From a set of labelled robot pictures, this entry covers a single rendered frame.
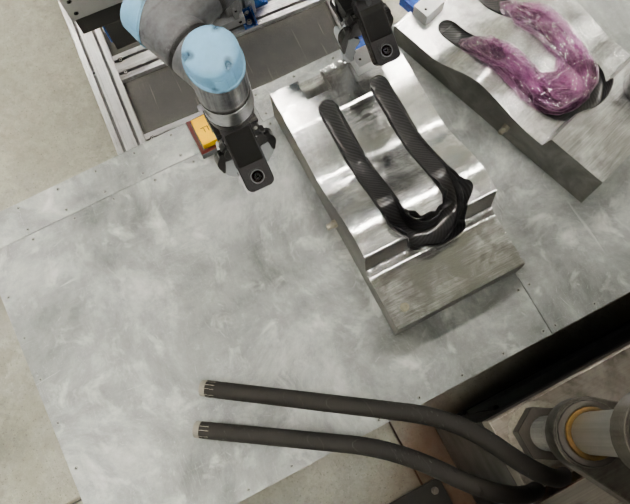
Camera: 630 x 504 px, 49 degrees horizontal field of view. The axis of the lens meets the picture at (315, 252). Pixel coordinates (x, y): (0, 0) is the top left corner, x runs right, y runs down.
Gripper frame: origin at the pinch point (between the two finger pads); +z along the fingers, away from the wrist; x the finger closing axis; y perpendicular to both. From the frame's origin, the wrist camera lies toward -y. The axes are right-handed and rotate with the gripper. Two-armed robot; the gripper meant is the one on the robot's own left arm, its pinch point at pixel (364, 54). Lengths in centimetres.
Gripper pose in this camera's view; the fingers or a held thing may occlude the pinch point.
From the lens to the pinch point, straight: 133.8
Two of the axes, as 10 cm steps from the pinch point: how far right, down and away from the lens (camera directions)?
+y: -4.6, -8.6, 2.4
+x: -8.9, 4.5, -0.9
